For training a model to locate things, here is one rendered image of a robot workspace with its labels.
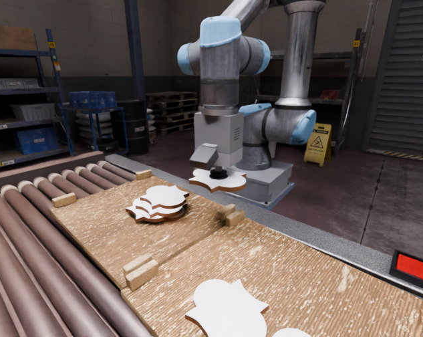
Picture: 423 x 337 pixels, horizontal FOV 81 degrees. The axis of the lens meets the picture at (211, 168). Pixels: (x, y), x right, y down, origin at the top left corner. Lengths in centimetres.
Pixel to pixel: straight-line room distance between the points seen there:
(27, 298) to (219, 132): 46
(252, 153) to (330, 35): 443
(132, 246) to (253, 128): 55
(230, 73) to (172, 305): 41
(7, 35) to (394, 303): 460
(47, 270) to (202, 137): 42
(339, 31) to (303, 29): 434
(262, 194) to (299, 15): 54
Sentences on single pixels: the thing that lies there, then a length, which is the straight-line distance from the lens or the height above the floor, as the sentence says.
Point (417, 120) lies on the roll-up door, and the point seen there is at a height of 62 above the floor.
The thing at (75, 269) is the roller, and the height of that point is 92.
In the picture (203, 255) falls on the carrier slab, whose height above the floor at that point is 94.
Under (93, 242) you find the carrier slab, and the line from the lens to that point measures 64.
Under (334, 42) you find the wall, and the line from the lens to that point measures 518.
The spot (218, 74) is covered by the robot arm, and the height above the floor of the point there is 129.
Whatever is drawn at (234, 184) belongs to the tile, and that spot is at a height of 108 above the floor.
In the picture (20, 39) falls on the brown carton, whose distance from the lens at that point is 462.
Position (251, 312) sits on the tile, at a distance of 45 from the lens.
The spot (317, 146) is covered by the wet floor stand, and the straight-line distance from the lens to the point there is 402.
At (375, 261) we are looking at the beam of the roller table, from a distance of 67.
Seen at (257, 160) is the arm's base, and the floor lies 100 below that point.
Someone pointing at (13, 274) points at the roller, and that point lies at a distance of 67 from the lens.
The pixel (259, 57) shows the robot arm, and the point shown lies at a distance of 57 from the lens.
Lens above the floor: 129
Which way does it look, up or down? 21 degrees down
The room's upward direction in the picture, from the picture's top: straight up
